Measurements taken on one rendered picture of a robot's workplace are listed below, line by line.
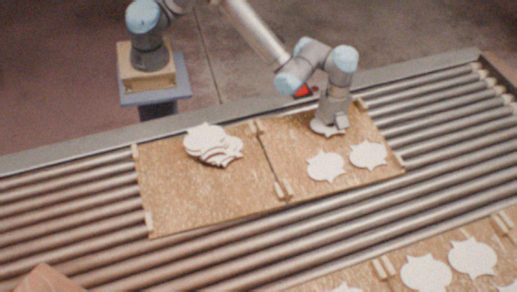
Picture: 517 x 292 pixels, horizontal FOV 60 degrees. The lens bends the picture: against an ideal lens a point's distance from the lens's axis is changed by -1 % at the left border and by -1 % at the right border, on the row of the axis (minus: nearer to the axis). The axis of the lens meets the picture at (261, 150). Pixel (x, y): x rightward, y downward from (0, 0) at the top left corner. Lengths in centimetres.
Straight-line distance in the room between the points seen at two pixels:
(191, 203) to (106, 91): 187
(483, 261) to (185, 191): 88
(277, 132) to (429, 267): 64
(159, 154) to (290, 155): 43
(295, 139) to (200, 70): 176
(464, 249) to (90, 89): 248
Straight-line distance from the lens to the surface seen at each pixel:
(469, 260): 144
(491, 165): 173
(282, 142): 153
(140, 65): 177
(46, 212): 148
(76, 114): 306
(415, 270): 136
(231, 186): 141
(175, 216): 136
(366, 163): 152
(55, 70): 341
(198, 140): 143
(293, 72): 133
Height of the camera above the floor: 209
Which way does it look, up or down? 50 degrees down
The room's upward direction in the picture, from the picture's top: 5 degrees clockwise
